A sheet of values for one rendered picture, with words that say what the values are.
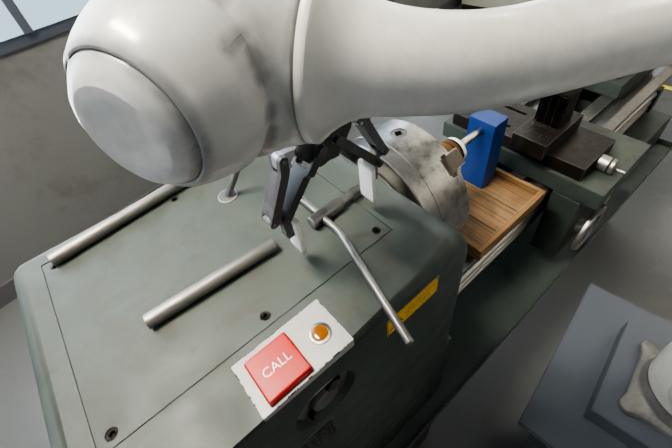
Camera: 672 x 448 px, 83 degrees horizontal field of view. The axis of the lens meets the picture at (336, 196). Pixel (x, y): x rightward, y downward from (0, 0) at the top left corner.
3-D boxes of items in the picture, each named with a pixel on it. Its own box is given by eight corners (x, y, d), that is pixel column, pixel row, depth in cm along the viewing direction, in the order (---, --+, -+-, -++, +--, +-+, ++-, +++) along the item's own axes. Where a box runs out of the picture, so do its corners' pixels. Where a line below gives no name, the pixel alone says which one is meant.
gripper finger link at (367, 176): (357, 159, 55) (361, 157, 55) (360, 193, 60) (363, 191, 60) (371, 169, 53) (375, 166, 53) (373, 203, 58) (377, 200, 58)
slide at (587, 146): (579, 182, 105) (585, 170, 102) (452, 123, 130) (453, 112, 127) (610, 151, 112) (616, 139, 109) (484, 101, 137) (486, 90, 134)
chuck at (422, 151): (439, 278, 88) (446, 175, 67) (350, 213, 108) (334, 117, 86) (464, 256, 91) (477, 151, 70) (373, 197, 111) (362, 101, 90)
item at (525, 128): (541, 161, 106) (546, 146, 102) (508, 146, 112) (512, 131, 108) (578, 128, 114) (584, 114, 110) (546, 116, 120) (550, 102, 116)
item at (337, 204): (359, 187, 66) (307, 224, 61) (359, 178, 64) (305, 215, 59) (368, 194, 64) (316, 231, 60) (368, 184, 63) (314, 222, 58)
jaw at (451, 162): (418, 192, 87) (450, 179, 76) (406, 173, 87) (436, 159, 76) (449, 168, 91) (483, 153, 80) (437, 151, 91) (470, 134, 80)
